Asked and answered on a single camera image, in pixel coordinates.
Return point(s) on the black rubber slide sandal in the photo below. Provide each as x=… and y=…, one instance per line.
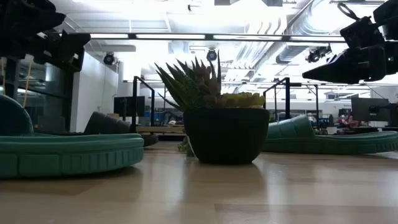
x=105, y=124

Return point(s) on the green rubber slide sandal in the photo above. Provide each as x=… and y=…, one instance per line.
x=77, y=152
x=326, y=143

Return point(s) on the black plant pot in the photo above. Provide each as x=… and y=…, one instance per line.
x=227, y=137

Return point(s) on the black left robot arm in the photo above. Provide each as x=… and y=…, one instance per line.
x=18, y=18

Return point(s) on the round black hanging camera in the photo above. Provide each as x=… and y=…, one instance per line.
x=211, y=55
x=109, y=59

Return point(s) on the green succulent plant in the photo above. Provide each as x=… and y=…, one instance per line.
x=199, y=87

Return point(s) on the black overhead light bar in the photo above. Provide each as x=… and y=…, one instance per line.
x=171, y=36

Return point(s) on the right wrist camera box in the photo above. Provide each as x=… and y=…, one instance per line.
x=360, y=32

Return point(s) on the black ceiling spotlight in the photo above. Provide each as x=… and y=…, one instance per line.
x=315, y=55

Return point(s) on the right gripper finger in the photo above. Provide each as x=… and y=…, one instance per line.
x=329, y=70

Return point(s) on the black-framed wooden shelf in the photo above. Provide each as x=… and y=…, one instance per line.
x=135, y=102

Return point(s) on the brown cardboard box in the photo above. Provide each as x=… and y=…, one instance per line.
x=113, y=115

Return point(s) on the black computer monitor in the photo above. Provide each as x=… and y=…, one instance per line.
x=370, y=109
x=129, y=105

